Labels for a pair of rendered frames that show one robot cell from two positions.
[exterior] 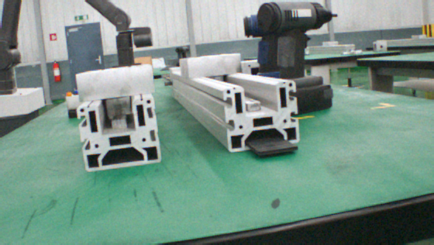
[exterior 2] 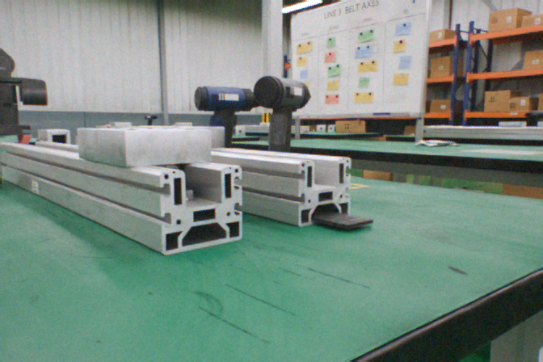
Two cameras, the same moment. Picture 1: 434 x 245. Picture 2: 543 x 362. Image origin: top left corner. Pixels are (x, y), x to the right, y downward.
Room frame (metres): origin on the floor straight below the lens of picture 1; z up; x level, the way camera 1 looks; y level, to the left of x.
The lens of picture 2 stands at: (0.10, 0.30, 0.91)
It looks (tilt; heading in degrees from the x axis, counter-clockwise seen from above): 8 degrees down; 329
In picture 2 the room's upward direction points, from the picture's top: straight up
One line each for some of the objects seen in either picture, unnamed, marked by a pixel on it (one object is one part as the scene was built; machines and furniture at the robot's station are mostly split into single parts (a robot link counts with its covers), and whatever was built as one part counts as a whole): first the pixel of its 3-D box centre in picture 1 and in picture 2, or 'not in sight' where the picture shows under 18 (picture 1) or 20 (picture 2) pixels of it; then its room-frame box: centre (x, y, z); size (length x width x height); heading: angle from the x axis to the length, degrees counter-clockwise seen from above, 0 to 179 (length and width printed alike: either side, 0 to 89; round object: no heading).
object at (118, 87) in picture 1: (118, 89); (142, 154); (0.69, 0.15, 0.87); 0.16 x 0.11 x 0.07; 10
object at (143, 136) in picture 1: (125, 104); (82, 174); (0.94, 0.19, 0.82); 0.80 x 0.10 x 0.09; 10
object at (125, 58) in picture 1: (125, 59); (6, 117); (1.52, 0.29, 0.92); 0.10 x 0.07 x 0.07; 100
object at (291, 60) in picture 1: (306, 55); (289, 134); (0.88, -0.20, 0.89); 0.20 x 0.08 x 0.22; 120
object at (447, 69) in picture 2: not in sight; (411, 95); (8.31, -8.64, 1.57); 2.83 x 0.98 x 3.14; 9
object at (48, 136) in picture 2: not in sight; (53, 141); (2.35, 0.11, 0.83); 0.11 x 0.10 x 0.10; 99
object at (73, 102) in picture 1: (85, 103); not in sight; (1.20, 0.36, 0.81); 0.10 x 0.08 x 0.06; 100
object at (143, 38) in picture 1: (134, 30); (21, 82); (1.52, 0.25, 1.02); 0.12 x 0.09 x 0.12; 92
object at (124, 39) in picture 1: (125, 41); (6, 94); (1.52, 0.28, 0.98); 0.07 x 0.06 x 0.07; 92
